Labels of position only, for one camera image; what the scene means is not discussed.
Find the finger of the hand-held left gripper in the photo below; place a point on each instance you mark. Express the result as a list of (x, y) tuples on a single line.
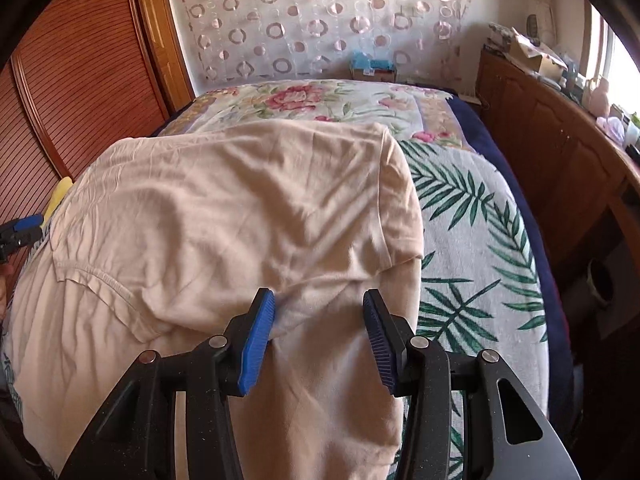
[(27, 223), (20, 242)]

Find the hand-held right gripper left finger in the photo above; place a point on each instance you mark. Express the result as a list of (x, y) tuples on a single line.
[(257, 345)]

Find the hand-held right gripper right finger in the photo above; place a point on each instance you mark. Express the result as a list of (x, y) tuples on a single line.
[(380, 347)]

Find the beige printed t-shirt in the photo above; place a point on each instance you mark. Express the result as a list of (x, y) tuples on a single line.
[(225, 220)]

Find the yellow plush toy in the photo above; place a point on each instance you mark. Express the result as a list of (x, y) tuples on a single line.
[(59, 196)]

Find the green leaf print blanket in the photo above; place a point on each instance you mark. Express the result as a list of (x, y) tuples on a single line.
[(475, 280)]

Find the wooden louvered wardrobe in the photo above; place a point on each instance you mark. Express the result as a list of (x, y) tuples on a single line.
[(75, 70)]

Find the navy bed sheet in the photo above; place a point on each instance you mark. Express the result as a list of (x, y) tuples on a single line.
[(520, 200)]

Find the floral blanket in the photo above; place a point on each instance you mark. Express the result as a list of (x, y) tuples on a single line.
[(310, 105)]

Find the long wooden cabinet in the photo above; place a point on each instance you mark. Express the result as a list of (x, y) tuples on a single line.
[(550, 135)]

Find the cardboard box with blue items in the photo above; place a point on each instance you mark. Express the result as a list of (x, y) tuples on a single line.
[(372, 66)]

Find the white plastic bag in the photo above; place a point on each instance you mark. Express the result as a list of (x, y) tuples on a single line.
[(612, 129)]

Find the open cardboard box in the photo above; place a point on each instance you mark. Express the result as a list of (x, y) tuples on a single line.
[(537, 60)]

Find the pink bottle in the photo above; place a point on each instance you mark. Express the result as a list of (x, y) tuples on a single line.
[(598, 97)]

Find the circle pattern sheer curtain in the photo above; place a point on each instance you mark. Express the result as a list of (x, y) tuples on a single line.
[(310, 15)]

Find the dark oval gadget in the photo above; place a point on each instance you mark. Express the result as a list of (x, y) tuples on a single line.
[(534, 29)]

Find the window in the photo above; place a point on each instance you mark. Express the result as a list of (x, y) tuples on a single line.
[(615, 55)]

